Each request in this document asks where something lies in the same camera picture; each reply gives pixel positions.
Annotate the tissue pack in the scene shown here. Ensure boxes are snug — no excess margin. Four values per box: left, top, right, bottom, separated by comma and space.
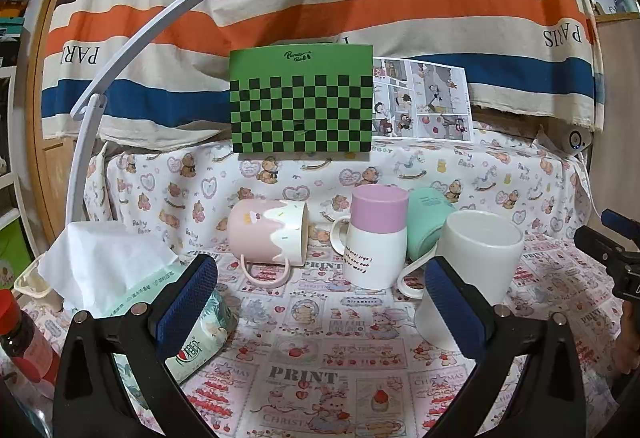
37, 221, 238, 414

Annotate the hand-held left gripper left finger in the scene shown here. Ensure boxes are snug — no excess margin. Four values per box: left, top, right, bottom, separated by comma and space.
52, 253, 221, 438

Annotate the red-capped bottle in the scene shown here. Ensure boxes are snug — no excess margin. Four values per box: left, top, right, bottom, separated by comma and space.
0, 289, 61, 389

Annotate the wooden frame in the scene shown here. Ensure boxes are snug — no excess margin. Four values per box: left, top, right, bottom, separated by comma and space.
25, 0, 71, 244

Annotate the pink cup with white drip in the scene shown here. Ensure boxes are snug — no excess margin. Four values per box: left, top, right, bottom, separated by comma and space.
227, 199, 308, 289

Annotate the bear print cloth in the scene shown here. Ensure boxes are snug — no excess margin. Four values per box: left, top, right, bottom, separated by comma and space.
82, 123, 596, 259

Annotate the green checkered board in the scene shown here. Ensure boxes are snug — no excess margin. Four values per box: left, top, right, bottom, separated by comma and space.
229, 44, 375, 154

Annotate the plain white cup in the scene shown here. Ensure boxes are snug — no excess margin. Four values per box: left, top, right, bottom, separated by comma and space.
398, 209, 526, 354

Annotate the small cream container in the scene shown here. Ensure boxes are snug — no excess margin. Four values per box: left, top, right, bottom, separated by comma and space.
14, 258, 66, 314

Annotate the pink picture print cloth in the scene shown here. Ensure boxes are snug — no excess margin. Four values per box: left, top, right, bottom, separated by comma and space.
0, 233, 626, 438

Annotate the comic strip sheet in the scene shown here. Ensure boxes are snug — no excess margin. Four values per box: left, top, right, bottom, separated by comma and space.
372, 57, 475, 142

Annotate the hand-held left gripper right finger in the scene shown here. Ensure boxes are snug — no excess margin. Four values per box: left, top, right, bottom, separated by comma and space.
424, 255, 588, 438

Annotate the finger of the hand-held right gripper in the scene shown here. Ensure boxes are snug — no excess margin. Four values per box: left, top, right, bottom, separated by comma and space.
600, 209, 640, 244
574, 225, 633, 271

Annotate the person's right hand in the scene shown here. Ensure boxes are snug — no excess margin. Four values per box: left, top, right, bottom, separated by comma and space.
619, 301, 640, 375

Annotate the white round device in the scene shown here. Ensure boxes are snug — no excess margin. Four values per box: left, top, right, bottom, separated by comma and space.
535, 125, 593, 154

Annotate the mint green cup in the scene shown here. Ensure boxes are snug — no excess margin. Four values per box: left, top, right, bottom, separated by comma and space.
406, 187, 457, 264

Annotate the white cup with pink band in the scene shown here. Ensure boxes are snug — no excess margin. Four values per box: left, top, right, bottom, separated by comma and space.
330, 185, 411, 291

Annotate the clear plastic container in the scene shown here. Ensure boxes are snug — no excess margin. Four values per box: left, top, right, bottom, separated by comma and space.
0, 353, 53, 438

